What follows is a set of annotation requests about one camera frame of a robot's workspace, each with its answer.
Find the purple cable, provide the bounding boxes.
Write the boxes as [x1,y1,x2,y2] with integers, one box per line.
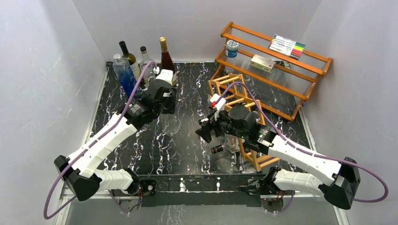
[219,81,389,215]
[43,60,158,220]

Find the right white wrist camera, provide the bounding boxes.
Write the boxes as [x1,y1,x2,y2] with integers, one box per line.
[208,93,226,121]

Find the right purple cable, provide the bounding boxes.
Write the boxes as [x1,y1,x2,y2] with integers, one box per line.
[219,81,389,215]

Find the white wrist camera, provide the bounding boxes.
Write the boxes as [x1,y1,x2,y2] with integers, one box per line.
[208,93,226,121]
[153,67,174,86]

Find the blue white jar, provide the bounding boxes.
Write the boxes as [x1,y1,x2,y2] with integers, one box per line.
[225,40,239,58]

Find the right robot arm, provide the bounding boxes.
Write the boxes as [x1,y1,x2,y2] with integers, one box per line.
[195,105,360,210]

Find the clear bottle bottom rack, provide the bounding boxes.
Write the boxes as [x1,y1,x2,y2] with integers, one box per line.
[161,114,178,137]

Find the orange wooden shelf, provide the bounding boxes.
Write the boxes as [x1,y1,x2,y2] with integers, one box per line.
[211,22,332,121]

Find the small clear plastic bottle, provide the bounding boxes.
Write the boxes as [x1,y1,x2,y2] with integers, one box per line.
[224,66,235,74]

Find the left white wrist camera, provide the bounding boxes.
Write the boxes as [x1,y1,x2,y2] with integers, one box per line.
[153,67,174,86]

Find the clear bottle lower rack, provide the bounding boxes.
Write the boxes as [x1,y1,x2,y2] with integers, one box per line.
[211,137,241,154]

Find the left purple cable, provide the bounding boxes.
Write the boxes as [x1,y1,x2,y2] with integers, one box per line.
[43,60,158,220]

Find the clear bottle rack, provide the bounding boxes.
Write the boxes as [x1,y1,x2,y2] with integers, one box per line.
[211,137,241,154]
[161,114,178,137]

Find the clear glass bottle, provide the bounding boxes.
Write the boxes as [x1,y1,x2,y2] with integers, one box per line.
[139,46,158,86]

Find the blue square bottle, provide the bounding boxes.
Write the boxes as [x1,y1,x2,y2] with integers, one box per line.
[112,53,137,98]

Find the light wooden wine rack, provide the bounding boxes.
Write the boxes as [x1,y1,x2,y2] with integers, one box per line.
[205,74,279,171]

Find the green wine bottle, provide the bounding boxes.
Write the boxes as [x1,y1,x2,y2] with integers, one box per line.
[119,41,141,81]

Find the marker pen pack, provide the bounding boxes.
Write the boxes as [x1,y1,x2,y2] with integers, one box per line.
[268,34,306,60]

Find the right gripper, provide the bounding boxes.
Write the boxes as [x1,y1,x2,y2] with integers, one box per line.
[195,106,247,143]

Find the green white box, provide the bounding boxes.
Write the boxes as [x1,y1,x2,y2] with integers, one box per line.
[250,54,275,73]

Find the dark red wine bottle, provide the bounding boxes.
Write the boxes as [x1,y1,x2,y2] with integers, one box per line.
[159,37,177,86]

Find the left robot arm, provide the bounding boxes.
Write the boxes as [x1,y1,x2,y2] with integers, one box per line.
[54,79,176,201]

